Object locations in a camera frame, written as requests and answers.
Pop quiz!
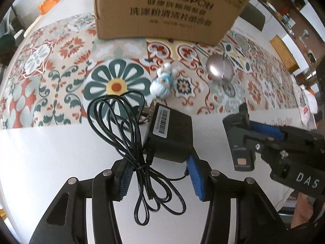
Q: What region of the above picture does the silver egg-shaped case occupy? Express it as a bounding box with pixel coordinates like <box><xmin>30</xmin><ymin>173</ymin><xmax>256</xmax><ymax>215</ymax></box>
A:
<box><xmin>206</xmin><ymin>53</ymin><xmax>235</xmax><ymax>85</ymax></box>

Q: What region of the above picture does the brown cardboard box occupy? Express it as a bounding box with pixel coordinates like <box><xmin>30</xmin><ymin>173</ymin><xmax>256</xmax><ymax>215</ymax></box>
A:
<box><xmin>94</xmin><ymin>0</ymin><xmax>249</xmax><ymax>46</ymax></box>

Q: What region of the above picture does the patterned table runner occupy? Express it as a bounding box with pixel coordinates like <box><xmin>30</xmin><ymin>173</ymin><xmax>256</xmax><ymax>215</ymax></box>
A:
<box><xmin>1</xmin><ymin>14</ymin><xmax>299</xmax><ymax>130</ymax></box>

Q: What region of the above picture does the orange plastic crate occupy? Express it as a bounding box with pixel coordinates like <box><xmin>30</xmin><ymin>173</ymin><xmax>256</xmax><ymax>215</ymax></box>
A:
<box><xmin>38</xmin><ymin>0</ymin><xmax>60</xmax><ymax>15</ymax></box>

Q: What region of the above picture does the black rectangular device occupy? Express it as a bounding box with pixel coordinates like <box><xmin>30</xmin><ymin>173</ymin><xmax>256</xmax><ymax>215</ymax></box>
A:
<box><xmin>223</xmin><ymin>102</ymin><xmax>256</xmax><ymax>172</ymax></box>

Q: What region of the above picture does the small blue white figurine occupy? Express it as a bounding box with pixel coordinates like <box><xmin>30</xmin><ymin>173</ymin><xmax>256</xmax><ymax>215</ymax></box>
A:
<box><xmin>149</xmin><ymin>62</ymin><xmax>178</xmax><ymax>100</ymax></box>

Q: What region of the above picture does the black adapter cable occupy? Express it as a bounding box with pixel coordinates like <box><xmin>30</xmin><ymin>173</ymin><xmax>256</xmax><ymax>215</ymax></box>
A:
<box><xmin>86</xmin><ymin>90</ymin><xmax>187</xmax><ymax>226</ymax></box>

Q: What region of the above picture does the black power adapter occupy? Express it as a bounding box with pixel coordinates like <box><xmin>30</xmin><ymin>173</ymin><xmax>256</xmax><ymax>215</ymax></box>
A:
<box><xmin>143</xmin><ymin>103</ymin><xmax>193</xmax><ymax>163</ymax></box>

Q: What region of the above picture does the person's right hand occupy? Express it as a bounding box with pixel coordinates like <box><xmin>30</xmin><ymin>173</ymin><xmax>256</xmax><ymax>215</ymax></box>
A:
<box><xmin>290</xmin><ymin>193</ymin><xmax>313</xmax><ymax>229</ymax></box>

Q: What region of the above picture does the white printed snack bag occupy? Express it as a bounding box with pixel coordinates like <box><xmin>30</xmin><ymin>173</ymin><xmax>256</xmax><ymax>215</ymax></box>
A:
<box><xmin>293</xmin><ymin>84</ymin><xmax>318</xmax><ymax>130</ymax></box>

